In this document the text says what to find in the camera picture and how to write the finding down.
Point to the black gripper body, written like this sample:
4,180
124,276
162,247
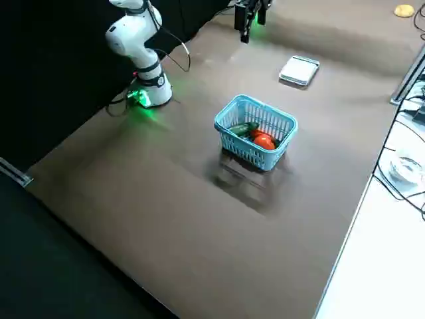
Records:
254,2

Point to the red orange tomato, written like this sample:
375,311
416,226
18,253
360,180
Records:
264,142

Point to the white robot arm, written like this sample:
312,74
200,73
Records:
133,36

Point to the silver kitchen scale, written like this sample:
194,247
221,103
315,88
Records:
299,71

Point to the light blue plastic basket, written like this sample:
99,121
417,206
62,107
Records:
229,143

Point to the light green cucumber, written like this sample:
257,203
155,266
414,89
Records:
244,128

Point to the dark green vegetable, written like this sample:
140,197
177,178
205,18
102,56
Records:
277,143

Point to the round orange bread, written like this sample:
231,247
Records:
403,10

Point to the clear glass bowl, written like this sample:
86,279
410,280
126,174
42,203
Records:
405,167

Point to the white desk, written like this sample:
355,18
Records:
365,266

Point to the aluminium frame post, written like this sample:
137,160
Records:
410,73
15,173

